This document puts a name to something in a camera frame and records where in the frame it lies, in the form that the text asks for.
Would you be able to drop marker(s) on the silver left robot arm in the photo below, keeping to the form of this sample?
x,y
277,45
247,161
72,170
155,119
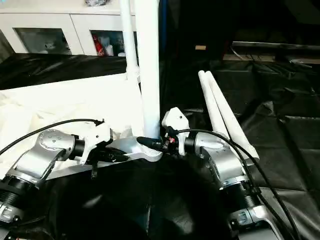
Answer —
x,y
35,160

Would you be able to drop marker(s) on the red bottle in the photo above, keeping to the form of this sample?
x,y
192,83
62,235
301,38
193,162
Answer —
x,y
98,46

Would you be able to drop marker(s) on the small brass label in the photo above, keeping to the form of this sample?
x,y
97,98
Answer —
x,y
200,47

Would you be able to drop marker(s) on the black work mat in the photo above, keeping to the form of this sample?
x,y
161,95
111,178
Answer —
x,y
285,165

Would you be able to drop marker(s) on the white plastic table top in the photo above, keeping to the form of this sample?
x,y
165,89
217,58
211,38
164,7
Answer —
x,y
65,105

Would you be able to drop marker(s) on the white cabinet with glass doors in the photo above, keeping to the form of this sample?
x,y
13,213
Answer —
x,y
50,22

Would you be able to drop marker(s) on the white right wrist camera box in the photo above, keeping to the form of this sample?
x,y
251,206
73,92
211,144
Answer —
x,y
175,120

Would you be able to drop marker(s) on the grey horizontal rail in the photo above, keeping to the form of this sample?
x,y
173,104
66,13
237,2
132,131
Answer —
x,y
277,46

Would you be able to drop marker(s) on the white plastic table leg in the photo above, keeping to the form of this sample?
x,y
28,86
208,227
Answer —
x,y
212,105
149,65
235,125
129,40

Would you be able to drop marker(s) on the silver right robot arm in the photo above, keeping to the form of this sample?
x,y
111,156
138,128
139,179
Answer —
x,y
225,165

